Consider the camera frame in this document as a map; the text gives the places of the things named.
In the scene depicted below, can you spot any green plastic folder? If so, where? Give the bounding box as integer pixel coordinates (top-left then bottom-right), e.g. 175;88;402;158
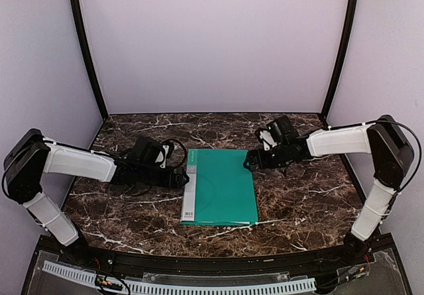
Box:
180;148;258;226

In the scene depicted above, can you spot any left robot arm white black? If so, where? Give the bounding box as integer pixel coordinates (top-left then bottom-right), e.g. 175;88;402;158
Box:
1;129;189;248

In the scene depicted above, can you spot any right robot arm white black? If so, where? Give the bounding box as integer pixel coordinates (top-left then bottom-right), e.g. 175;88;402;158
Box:
243;115;423;242

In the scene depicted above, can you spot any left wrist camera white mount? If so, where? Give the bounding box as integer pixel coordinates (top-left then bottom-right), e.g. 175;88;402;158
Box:
132;136;173;169

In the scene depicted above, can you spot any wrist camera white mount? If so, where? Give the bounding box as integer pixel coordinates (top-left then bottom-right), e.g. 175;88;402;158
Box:
256;115;299;151
132;136;173;169

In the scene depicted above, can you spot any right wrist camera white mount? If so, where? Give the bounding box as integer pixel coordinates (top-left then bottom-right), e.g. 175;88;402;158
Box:
256;115;299;151

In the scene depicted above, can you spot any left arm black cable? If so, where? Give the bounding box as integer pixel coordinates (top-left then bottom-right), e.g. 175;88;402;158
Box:
129;138;187;198

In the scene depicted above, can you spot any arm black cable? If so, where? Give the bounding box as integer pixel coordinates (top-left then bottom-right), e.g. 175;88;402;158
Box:
129;138;187;198
374;119;422;200

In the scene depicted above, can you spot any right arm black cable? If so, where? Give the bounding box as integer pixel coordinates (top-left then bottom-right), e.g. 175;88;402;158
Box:
374;119;422;200

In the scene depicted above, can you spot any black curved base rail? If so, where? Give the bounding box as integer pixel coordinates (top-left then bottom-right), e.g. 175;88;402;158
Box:
24;233;396;288

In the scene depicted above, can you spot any white slotted cable duct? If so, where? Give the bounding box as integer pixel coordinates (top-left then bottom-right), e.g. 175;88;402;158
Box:
42;261;317;294

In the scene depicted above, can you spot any right black frame post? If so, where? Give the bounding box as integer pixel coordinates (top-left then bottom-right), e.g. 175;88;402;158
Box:
321;0;358;119

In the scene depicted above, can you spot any black frame post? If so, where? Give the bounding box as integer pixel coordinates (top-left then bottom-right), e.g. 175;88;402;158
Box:
321;0;358;119
70;0;109;121

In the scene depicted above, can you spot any left black frame post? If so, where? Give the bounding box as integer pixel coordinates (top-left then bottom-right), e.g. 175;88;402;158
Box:
70;0;109;121

